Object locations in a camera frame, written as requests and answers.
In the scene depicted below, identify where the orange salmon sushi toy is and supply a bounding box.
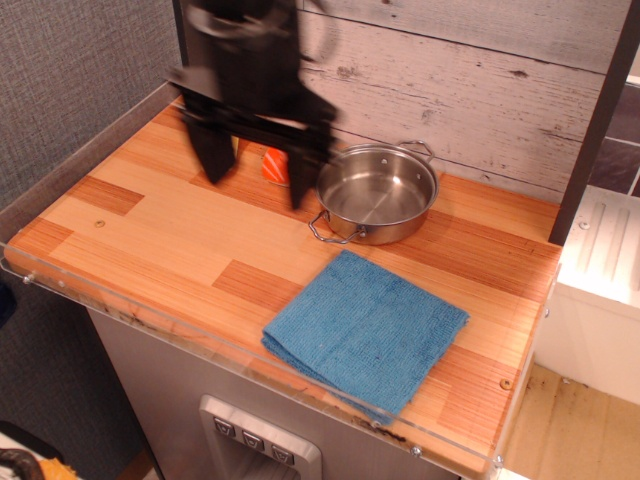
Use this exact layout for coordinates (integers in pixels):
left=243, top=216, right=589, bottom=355
left=261, top=147, right=290, bottom=187

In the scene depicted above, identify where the yellow object bottom left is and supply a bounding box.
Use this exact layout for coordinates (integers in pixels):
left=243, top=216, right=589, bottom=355
left=38, top=458, right=79, bottom=480

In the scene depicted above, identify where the silver dispenser button panel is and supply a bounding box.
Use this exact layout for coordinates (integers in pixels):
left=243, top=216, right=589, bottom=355
left=199, top=395, right=323, bottom=479

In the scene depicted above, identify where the dark right shelf post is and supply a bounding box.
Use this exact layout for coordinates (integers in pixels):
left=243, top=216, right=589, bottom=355
left=548, top=0, right=639, bottom=246

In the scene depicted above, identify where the grey toy kitchen cabinet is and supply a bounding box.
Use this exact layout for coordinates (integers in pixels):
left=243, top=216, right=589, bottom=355
left=89, top=310, right=456, bottom=479

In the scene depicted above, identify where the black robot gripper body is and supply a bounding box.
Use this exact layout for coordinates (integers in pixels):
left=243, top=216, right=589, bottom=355
left=170, top=1, right=337, bottom=160

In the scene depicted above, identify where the yellow toy dish brush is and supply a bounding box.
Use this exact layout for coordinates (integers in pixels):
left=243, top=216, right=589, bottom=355
left=231, top=136, right=239, bottom=156

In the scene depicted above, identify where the stainless steel pot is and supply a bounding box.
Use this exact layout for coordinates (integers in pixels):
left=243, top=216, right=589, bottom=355
left=308, top=140, right=439, bottom=245

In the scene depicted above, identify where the white toy sink unit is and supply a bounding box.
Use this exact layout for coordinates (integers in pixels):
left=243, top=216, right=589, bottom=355
left=535, top=186, right=639, bottom=403

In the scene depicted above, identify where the blue cloth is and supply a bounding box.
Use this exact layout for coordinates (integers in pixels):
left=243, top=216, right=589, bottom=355
left=262, top=250, right=469, bottom=425

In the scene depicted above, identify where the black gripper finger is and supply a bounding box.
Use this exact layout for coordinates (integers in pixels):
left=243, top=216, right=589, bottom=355
left=287, top=147, right=325, bottom=210
left=185, top=117, right=236, bottom=184

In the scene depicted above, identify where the clear acrylic table guard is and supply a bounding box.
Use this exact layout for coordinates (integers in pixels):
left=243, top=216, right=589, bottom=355
left=4, top=228, right=561, bottom=479

